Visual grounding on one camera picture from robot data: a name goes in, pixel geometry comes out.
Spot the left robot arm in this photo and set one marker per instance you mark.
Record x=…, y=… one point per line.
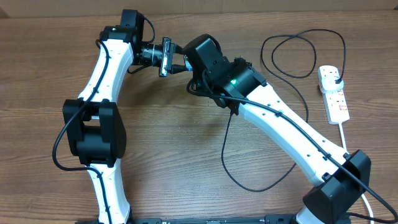
x=93, y=124

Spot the white power strip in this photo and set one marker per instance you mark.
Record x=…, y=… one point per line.
x=335, y=103

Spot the white charger plug adapter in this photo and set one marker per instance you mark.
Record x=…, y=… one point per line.
x=330, y=85

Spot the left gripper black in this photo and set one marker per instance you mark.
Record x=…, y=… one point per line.
x=166, y=56

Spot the Samsung Galaxy smartphone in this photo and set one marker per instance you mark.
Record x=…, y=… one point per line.
x=187, y=64

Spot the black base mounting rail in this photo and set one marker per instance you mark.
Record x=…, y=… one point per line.
x=268, y=219

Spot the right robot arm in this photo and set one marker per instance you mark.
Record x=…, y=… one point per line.
x=339, y=178

